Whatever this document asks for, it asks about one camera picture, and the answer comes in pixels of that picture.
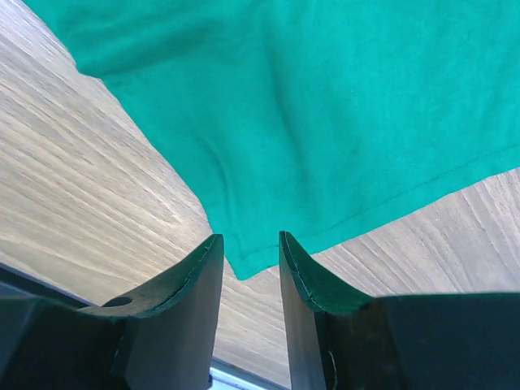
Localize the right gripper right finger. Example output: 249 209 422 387
279 232 519 389

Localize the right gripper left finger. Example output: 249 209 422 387
1 235 223 389

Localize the green t shirt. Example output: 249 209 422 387
28 1 519 280

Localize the aluminium rail frame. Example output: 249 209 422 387
209 358 288 390

